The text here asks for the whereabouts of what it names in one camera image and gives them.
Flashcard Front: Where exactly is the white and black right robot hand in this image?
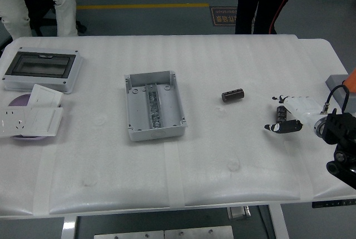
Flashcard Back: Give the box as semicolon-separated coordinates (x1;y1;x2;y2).
264;93;323;134

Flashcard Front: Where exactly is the black cylindrical battery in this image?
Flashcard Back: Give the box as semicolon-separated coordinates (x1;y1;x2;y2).
221;88;246;104
275;105;290;125

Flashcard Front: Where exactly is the open grey junction box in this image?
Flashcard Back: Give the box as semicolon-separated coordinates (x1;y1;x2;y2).
123;69;189;142

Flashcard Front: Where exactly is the grey block base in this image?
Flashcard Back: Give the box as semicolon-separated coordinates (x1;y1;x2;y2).
325;74;356;108

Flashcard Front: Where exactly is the orange cone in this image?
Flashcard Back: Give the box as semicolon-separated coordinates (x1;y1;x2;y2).
342;66;356;94

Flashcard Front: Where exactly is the black table control panel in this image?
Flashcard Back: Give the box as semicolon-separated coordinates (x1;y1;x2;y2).
311;198;356;210

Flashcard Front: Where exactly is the white table leg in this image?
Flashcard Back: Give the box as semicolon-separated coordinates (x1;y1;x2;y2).
61;216;81;239
268;203;289;239

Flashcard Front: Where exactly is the brown floor sign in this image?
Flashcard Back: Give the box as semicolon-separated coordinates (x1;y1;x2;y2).
209;6;239;27

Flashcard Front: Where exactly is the grey metal plate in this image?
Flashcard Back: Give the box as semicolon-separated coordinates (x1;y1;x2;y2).
93;230;165;239
164;225;235;239

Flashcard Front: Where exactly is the yellow floor tape line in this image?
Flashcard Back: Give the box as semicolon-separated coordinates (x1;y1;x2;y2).
76;3;210;11

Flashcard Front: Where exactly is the white foam mat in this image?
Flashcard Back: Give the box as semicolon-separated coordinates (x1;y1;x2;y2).
0;33;350;219

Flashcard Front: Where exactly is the seated person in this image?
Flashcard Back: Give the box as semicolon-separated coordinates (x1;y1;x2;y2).
0;0;79;40

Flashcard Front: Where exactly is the black office chair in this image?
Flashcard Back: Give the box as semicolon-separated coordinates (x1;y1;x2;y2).
19;0;87;37

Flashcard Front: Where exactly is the purple round plate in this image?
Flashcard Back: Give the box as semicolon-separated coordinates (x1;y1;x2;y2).
7;93;48;142

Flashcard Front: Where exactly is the white switch panel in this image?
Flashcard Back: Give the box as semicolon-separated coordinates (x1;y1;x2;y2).
27;83;63;108
23;107;65;137

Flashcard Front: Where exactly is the grey enclosure with dark window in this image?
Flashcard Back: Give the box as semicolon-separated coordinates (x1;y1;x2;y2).
1;46;84;94

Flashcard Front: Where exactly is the white wall socket panel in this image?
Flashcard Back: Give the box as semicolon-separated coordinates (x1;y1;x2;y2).
0;106;29;139

